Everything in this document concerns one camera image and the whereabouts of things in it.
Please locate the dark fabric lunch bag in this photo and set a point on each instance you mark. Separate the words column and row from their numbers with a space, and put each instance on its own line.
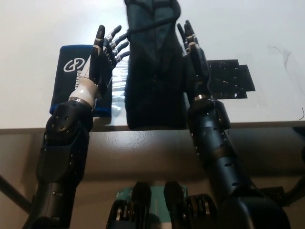
column 152, row 83

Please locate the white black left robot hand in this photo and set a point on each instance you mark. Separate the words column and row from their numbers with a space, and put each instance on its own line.
column 96, row 69

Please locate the black and blue pouch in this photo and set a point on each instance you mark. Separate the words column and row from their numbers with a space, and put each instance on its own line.
column 64, row 78

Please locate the black teal robot torso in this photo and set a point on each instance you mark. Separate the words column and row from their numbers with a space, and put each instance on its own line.
column 143, row 210

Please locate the thin black thread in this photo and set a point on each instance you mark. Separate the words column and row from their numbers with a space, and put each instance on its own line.
column 289, row 59

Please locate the clear plastic packaging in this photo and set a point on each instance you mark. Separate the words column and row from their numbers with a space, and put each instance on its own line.
column 119, row 95

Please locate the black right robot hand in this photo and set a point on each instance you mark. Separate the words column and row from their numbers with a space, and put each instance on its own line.
column 199, row 66

